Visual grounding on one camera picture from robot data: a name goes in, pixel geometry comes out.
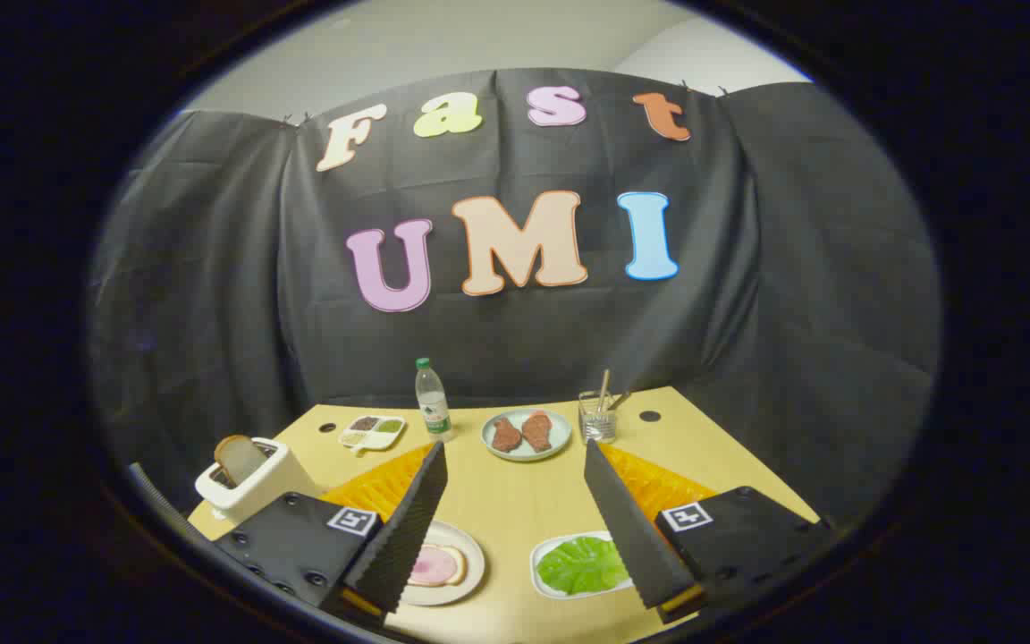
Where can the pale green oval plate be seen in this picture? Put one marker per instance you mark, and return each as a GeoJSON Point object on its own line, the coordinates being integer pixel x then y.
{"type": "Point", "coordinates": [526, 452]}

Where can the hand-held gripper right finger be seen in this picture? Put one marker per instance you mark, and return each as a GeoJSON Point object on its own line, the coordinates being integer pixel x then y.
{"type": "Point", "coordinates": [631, 528]}

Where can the clear plastic water bottle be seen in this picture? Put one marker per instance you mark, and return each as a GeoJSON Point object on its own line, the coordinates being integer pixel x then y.
{"type": "Point", "coordinates": [433, 407]}

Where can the pink ham slice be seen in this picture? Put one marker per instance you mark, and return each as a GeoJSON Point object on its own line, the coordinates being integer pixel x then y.
{"type": "Point", "coordinates": [433, 567]}

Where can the bread slice under ham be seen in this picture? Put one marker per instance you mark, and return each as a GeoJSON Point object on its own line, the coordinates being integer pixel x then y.
{"type": "Point", "coordinates": [460, 565]}

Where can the green lettuce leaf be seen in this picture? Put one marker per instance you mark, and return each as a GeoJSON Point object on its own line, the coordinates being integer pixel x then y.
{"type": "Point", "coordinates": [582, 565]}

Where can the cream white toaster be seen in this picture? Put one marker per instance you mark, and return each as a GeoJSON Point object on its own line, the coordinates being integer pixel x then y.
{"type": "Point", "coordinates": [269, 478]}

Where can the white divided seasoning tray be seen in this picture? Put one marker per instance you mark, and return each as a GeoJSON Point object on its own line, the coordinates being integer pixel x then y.
{"type": "Point", "coordinates": [372, 432]}

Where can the brown meat piece orange edge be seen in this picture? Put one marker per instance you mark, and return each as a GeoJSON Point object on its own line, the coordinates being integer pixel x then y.
{"type": "Point", "coordinates": [537, 431]}

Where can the white bread slice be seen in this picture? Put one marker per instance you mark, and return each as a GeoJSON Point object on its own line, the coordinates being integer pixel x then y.
{"type": "Point", "coordinates": [240, 458]}

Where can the white square plate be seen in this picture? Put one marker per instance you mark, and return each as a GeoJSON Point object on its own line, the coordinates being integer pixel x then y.
{"type": "Point", "coordinates": [544, 581]}

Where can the round beige plate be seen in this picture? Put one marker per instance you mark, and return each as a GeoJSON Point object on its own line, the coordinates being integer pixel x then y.
{"type": "Point", "coordinates": [472, 546]}

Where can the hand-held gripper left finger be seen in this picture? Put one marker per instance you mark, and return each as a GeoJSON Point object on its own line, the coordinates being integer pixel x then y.
{"type": "Point", "coordinates": [408, 528]}

